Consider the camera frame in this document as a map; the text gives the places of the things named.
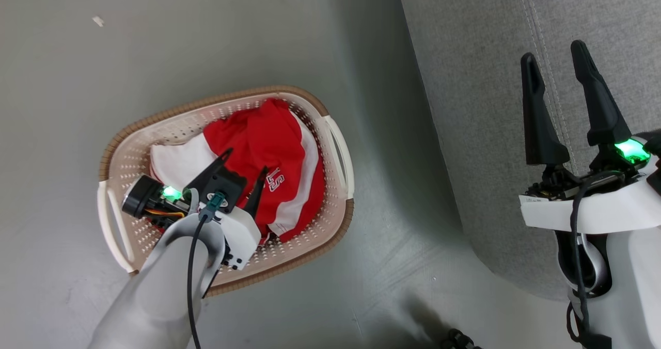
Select red white basketball jersey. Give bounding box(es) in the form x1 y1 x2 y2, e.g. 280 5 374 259
149 132 220 196

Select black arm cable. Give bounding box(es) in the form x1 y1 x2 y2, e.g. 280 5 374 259
186 192 229 349
565 171 628 349

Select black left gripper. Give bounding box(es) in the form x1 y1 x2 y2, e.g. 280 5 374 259
122 149 270 229

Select beige laundry basket brown rim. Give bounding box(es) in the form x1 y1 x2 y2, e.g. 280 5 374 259
97 85 356 297

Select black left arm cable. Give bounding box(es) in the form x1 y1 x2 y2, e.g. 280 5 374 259
186 192 229 349

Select grey fabric sofa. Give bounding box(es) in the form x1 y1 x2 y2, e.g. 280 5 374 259
395 0 661 304

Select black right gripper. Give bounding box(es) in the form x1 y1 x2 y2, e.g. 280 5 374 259
521 40 661 200

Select red shorts with white stripe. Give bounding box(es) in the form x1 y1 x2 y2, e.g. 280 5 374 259
203 98 327 244

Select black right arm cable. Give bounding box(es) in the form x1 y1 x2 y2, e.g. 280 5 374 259
565 171 628 349

